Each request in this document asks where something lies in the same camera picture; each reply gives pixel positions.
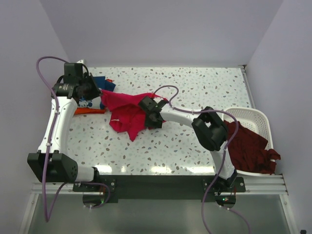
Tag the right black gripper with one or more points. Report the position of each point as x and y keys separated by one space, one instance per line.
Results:
x=148 y=123

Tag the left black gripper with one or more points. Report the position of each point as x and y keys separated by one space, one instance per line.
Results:
x=95 y=92

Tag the pink t shirt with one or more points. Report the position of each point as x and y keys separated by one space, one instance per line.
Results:
x=126 y=115

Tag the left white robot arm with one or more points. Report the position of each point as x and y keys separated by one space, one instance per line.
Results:
x=52 y=161

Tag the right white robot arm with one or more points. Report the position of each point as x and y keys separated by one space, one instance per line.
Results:
x=210 y=130

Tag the folded blue t shirt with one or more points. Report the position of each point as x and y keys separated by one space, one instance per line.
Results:
x=103 y=84

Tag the folded orange t shirt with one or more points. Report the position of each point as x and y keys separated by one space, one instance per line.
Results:
x=82 y=111

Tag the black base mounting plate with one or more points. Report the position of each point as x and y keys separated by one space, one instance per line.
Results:
x=113 y=188

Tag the white laundry basket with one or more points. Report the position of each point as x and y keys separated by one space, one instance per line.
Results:
x=255 y=121

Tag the dark red t shirt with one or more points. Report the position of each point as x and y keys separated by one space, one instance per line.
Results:
x=248 y=152

